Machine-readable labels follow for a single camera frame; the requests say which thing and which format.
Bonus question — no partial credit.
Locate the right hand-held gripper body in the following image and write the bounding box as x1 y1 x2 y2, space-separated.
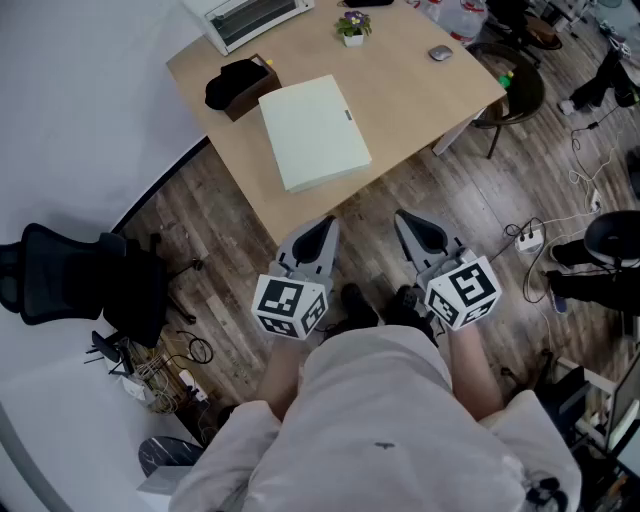
417 247 503 332

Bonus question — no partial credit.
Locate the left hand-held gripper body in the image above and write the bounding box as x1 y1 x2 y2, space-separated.
251 257 335 342

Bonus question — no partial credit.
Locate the pale green box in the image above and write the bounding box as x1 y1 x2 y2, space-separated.
258 74 373 194

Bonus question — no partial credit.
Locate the person's left forearm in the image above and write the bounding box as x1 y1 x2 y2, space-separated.
257 332 314 422

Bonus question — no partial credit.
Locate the person's right forearm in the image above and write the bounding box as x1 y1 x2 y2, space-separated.
444 319 504 422

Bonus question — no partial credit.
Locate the person's left leg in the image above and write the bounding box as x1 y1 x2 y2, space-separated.
341 283 380 334

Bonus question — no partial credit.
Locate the person's leg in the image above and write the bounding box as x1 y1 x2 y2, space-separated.
341 283 380 334
545 239 640 317
382 284 441 347

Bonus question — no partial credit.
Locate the person's right leg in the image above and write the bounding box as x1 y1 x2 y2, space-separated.
382 284 441 347

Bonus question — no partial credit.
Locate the white power strip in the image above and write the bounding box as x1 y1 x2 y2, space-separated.
177 369 209 403
514 230 545 252

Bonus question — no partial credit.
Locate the brown wooden box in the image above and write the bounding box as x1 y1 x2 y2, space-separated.
219 53 281 122

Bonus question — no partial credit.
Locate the black chair with grey headrest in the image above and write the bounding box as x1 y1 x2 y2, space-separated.
583 209 640 262

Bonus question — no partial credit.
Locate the person's white shirt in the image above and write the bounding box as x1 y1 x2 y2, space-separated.
169 324 584 512

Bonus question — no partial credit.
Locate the black router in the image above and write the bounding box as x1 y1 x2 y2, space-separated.
83 329 136 376

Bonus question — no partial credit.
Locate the black marble round table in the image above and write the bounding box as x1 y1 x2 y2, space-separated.
138 435 206 479

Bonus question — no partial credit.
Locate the black mesh office chair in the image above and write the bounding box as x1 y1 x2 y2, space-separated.
0 222 201 349

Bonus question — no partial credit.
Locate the white box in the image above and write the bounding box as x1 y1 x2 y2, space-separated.
135 464 197 512

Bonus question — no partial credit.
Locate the potted purple flower plant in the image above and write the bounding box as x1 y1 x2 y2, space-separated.
335 10 373 49

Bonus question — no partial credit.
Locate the white toaster oven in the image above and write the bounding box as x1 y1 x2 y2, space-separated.
180 0 316 56

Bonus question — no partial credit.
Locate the tangle of cables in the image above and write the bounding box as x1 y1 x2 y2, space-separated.
119 347 211 416

